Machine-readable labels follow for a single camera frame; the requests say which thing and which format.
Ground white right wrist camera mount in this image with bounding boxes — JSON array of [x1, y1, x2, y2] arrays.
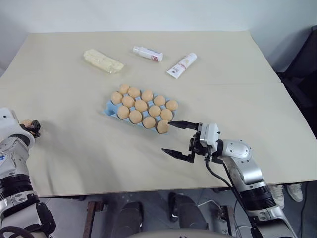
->
[[199, 122, 220, 150]]

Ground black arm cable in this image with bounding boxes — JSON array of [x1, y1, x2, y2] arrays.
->
[[204, 145, 264, 238], [0, 224, 32, 238]]

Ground rusty metal table frame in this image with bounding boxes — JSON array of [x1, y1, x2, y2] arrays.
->
[[217, 205, 236, 237], [86, 200, 107, 238]]

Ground white shoe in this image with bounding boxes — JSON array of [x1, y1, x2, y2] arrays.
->
[[268, 184, 286, 209], [286, 182, 304, 202]]

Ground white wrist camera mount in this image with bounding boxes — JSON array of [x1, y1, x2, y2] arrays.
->
[[199, 122, 220, 150], [0, 107, 20, 133]]

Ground blue egg carton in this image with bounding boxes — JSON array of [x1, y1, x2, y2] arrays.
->
[[100, 85, 174, 136]]

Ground white squeeze tube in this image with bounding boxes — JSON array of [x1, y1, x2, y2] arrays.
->
[[166, 52, 198, 79]]

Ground yellow snack in clear wrapper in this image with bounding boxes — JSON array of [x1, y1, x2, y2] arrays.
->
[[82, 48, 125, 74]]

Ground white bottle with red label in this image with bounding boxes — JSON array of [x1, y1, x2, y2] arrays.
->
[[131, 45, 164, 63]]

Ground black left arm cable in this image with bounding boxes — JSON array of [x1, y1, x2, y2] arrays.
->
[[0, 224, 32, 238]]

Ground dark rounded shape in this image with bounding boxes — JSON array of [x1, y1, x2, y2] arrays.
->
[[168, 191, 211, 238], [118, 201, 145, 238]]

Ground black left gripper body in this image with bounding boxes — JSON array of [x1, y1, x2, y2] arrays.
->
[[20, 124, 36, 137]]

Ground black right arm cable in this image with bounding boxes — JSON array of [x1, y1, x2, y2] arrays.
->
[[204, 145, 264, 238]]

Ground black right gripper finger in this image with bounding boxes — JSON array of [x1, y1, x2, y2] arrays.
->
[[161, 147, 195, 164], [168, 120, 199, 131]]

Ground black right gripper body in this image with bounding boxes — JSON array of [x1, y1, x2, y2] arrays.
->
[[189, 122, 207, 164]]

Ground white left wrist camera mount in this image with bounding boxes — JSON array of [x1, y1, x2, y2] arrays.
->
[[0, 107, 20, 133]]

